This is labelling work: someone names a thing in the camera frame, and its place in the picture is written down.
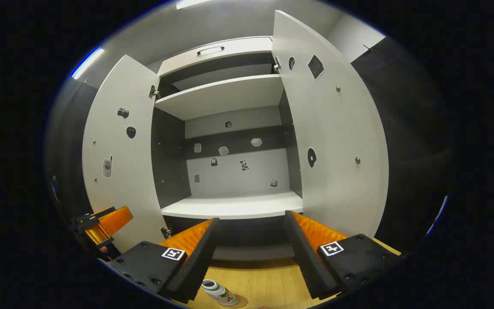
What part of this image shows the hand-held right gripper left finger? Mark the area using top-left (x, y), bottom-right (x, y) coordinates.
top-left (101, 217), bottom-right (221, 304)

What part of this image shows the black backdrop cloth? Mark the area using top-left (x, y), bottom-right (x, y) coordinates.
top-left (350, 36), bottom-right (455, 254)

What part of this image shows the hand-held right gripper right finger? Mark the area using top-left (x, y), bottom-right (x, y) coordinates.
top-left (283, 210), bottom-right (402, 300)

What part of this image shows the white cabinet drawer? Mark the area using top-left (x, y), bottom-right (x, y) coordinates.
top-left (157, 36), bottom-right (273, 78)

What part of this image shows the white cabinet shelf board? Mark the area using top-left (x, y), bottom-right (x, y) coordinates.
top-left (155, 74), bottom-right (285, 121)

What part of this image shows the white cabinet bottom board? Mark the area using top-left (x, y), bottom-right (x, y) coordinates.
top-left (161, 191), bottom-right (303, 220)

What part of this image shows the long ceiling light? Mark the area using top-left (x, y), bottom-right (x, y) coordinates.
top-left (71, 47), bottom-right (105, 80)
top-left (175, 0), bottom-right (213, 10)

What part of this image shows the white and grey cabinet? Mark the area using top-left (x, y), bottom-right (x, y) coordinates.
top-left (151, 36), bottom-right (305, 262)

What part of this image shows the white cabinet door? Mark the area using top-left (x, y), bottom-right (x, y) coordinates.
top-left (271, 10), bottom-right (389, 239)
top-left (82, 55), bottom-right (168, 254)

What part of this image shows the white bottle with green cap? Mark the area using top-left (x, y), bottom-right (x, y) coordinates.
top-left (201, 279), bottom-right (239, 306)

